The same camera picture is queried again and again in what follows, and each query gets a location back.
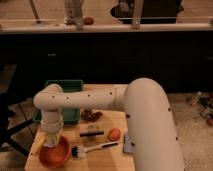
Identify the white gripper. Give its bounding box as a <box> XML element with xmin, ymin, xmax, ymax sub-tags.
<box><xmin>40</xmin><ymin>110</ymin><xmax>64</xmax><ymax>138</ymax></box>

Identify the white towel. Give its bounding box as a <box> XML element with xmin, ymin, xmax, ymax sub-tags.
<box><xmin>43</xmin><ymin>135</ymin><xmax>60</xmax><ymax>148</ymax></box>

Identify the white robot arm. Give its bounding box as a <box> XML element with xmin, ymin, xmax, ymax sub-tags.
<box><xmin>33</xmin><ymin>78</ymin><xmax>185</xmax><ymax>171</ymax></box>

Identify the red bowl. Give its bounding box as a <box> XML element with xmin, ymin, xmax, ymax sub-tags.
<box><xmin>39</xmin><ymin>136</ymin><xmax>70</xmax><ymax>169</ymax></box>

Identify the green plastic tray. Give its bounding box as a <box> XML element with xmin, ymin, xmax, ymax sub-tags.
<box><xmin>33</xmin><ymin>80</ymin><xmax>83</xmax><ymax>125</ymax></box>

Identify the bunch of dark grapes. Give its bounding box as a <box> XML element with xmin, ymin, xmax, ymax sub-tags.
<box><xmin>81</xmin><ymin>109</ymin><xmax>103</xmax><ymax>122</ymax></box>

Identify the white dish brush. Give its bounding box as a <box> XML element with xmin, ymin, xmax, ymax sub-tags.
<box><xmin>71</xmin><ymin>141</ymin><xmax>119</xmax><ymax>158</ymax></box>

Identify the black office chair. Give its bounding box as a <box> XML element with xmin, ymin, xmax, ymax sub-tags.
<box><xmin>0</xmin><ymin>88</ymin><xmax>33</xmax><ymax>156</ymax></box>

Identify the orange fruit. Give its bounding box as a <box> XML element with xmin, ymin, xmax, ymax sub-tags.
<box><xmin>107</xmin><ymin>128</ymin><xmax>121</xmax><ymax>141</ymax></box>

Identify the blue sponge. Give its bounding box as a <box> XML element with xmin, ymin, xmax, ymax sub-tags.
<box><xmin>123</xmin><ymin>133</ymin><xmax>132</xmax><ymax>154</ymax></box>

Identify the red object on shelf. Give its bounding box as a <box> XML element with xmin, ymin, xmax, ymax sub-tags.
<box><xmin>83</xmin><ymin>17</ymin><xmax>94</xmax><ymax>25</ymax></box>

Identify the black handled tool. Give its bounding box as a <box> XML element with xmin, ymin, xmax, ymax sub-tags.
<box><xmin>79</xmin><ymin>131</ymin><xmax>104</xmax><ymax>137</ymax></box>

